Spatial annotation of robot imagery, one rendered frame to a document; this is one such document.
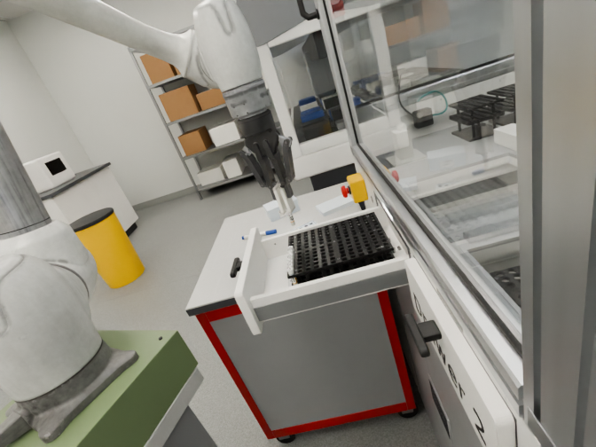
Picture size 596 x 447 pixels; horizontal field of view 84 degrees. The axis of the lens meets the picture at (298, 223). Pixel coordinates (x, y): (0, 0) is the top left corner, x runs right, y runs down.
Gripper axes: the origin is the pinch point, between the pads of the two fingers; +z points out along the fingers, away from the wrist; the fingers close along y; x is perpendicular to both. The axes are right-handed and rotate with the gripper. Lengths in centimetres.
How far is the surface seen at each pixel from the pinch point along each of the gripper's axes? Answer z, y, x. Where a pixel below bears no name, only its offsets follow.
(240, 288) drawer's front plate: 7.6, -3.1, -23.4
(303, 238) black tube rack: 10.5, 2.3, -1.8
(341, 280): 12.1, 14.7, -16.6
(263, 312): 14.6, -1.0, -22.7
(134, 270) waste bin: 91, -233, 109
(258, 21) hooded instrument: -44, -22, 68
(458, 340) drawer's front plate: 7.7, 34.6, -34.2
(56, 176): -1, -338, 161
